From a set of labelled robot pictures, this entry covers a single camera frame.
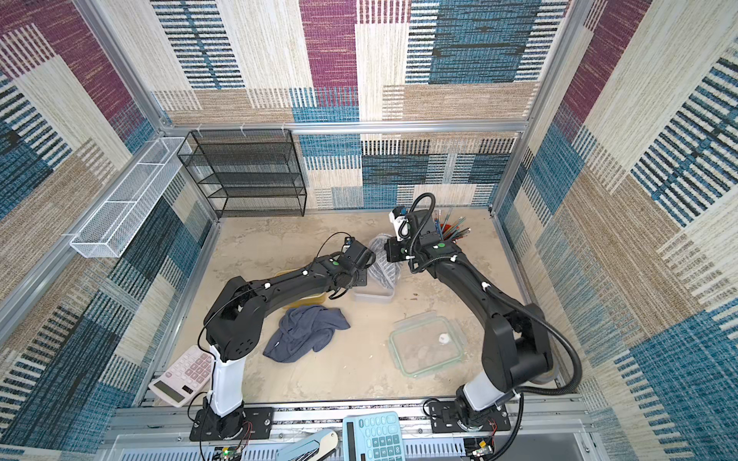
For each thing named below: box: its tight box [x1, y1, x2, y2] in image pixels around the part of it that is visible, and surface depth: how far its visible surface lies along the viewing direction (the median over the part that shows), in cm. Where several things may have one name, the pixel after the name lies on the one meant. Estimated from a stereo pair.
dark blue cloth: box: [262, 304, 351, 364], surface depth 87 cm
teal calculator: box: [342, 411, 406, 461], surface depth 71 cm
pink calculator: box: [147, 344, 215, 409], surface depth 81 cm
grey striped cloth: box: [367, 233, 402, 290], surface depth 85 cm
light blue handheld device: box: [276, 429, 340, 461], surface depth 69 cm
